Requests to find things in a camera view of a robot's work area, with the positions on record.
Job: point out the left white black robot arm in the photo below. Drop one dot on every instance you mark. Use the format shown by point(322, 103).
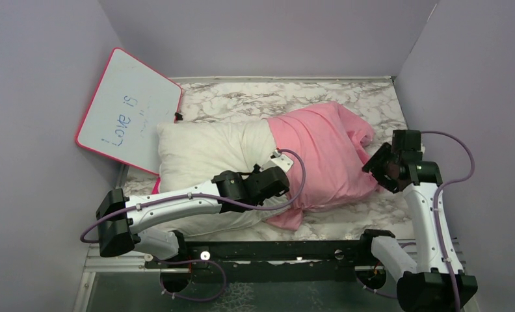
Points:
point(125, 224)

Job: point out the pink marker pen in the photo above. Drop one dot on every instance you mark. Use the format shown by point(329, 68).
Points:
point(156, 187)

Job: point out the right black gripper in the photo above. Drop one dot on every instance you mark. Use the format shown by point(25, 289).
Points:
point(374, 164)

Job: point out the white pillow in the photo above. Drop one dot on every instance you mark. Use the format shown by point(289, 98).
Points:
point(192, 153)

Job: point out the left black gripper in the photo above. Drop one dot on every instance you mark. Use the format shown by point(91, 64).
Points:
point(255, 170)

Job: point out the black mounting rail base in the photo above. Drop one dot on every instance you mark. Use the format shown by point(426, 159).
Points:
point(232, 262)

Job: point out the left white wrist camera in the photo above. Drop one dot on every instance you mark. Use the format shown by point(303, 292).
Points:
point(277, 159)

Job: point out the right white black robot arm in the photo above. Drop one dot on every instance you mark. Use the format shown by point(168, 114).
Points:
point(435, 280)

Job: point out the pink floral pillowcase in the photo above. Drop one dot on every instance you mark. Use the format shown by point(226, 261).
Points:
point(331, 141)

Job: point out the pink framed whiteboard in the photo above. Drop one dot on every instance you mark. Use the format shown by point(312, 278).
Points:
point(131, 99)

